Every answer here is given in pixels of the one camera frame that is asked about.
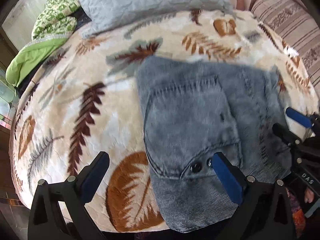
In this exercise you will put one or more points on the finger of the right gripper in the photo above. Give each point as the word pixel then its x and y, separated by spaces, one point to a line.
pixel 307 121
pixel 286 136

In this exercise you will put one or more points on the leaf pattern fleece blanket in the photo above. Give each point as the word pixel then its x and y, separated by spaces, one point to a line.
pixel 84 100

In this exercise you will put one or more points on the grey denim pants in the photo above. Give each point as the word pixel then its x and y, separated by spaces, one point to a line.
pixel 193 110

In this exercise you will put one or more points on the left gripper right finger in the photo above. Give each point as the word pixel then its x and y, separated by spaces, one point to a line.
pixel 263 211

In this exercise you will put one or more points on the person right hand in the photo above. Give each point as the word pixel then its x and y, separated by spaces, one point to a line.
pixel 309 196

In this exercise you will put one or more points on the striped sofa backrest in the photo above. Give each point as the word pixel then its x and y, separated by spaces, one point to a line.
pixel 292 22

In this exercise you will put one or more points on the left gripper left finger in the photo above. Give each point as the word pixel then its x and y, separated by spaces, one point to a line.
pixel 46 220

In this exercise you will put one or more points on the green patterned quilt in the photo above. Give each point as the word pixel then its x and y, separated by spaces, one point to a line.
pixel 53 27

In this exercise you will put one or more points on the stained glass wooden door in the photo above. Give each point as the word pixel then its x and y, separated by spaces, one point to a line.
pixel 8 103

